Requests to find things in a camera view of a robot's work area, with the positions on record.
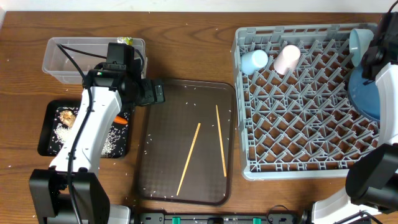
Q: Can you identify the wooden chopstick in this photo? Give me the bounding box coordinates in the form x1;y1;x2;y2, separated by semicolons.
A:
215;105;227;177
176;123;201;196

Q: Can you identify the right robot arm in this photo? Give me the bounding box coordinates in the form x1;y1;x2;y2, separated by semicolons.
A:
301;11;397;223

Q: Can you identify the light blue cup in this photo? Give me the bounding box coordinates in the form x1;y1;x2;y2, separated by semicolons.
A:
241;50;269;75

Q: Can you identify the brown serving tray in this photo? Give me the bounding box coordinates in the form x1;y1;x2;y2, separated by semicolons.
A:
136;79;236;206

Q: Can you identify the dark blue plate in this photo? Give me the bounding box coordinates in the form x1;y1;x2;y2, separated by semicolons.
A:
348;66;380;122

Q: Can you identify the clear plastic bin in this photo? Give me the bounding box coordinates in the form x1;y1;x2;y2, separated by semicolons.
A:
42;37;147;84

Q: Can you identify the light blue bowl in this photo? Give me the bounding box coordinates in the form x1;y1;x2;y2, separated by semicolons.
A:
349;29;374;67

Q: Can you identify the black tray bin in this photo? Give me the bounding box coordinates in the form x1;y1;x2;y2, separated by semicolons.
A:
37;100;129;156

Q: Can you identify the pink cup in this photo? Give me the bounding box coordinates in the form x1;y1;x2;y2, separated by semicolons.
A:
274;45;300;75

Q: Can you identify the brown food scrap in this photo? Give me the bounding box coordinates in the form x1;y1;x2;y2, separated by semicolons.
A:
59;110;76;128

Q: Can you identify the yellow foil snack wrapper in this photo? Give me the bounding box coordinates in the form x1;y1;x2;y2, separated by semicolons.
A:
117;37;134;45

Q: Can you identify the orange carrot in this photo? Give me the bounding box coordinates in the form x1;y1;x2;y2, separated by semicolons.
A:
114;116;128;125

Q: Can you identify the white rice pile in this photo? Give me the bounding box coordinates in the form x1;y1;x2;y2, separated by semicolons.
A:
47;106;131;158

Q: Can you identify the grey dishwasher rack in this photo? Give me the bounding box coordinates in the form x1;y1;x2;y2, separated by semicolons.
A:
231;24;380;180

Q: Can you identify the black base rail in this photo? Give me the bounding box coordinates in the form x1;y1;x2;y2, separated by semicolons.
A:
134;213;307;224

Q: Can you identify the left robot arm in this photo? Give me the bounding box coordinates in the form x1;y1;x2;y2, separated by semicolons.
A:
29;63;165;223

